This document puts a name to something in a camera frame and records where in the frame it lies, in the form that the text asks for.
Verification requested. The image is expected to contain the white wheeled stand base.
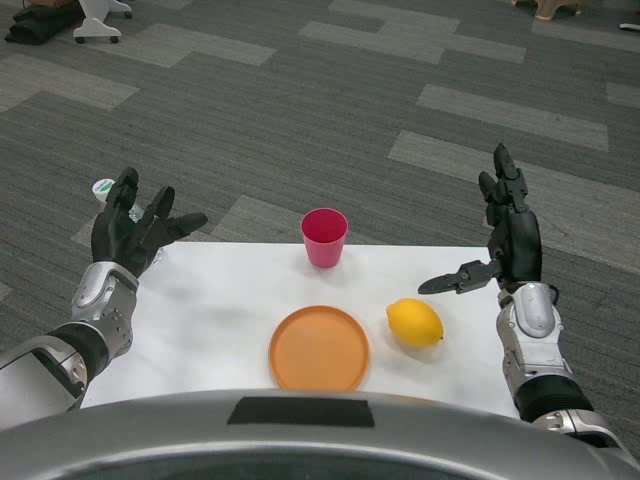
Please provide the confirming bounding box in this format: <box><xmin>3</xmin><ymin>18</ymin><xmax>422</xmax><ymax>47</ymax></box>
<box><xmin>72</xmin><ymin>0</ymin><xmax>134</xmax><ymax>45</ymax></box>

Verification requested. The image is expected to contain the yellow lemon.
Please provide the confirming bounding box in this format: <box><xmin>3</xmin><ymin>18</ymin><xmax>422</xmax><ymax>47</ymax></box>
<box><xmin>385</xmin><ymin>297</ymin><xmax>445</xmax><ymax>350</ymax></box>

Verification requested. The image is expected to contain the silver robot chest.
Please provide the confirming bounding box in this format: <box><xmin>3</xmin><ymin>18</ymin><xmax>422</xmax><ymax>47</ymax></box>
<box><xmin>0</xmin><ymin>388</ymin><xmax>640</xmax><ymax>480</ymax></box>

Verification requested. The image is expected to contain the black bag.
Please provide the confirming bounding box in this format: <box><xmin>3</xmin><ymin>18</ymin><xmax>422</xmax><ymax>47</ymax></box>
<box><xmin>4</xmin><ymin>3</ymin><xmax>86</xmax><ymax>45</ymax></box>

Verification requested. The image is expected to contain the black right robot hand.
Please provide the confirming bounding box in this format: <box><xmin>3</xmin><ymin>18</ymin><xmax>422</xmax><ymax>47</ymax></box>
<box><xmin>417</xmin><ymin>143</ymin><xmax>544</xmax><ymax>295</ymax></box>

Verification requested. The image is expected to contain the orange round plate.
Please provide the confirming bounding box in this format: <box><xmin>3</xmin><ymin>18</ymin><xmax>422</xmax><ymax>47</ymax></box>
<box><xmin>268</xmin><ymin>305</ymin><xmax>372</xmax><ymax>392</ymax></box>

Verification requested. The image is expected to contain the clear bottle with green-white cap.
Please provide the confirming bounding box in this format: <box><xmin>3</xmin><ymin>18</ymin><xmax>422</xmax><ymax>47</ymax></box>
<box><xmin>90</xmin><ymin>177</ymin><xmax>167</xmax><ymax>266</ymax></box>

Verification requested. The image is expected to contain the pink plastic cup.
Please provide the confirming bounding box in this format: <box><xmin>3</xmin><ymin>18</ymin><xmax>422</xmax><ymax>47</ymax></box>
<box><xmin>300</xmin><ymin>207</ymin><xmax>349</xmax><ymax>270</ymax></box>

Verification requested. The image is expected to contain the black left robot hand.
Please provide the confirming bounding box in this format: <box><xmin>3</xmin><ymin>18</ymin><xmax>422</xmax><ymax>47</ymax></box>
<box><xmin>90</xmin><ymin>166</ymin><xmax>209</xmax><ymax>278</ymax></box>

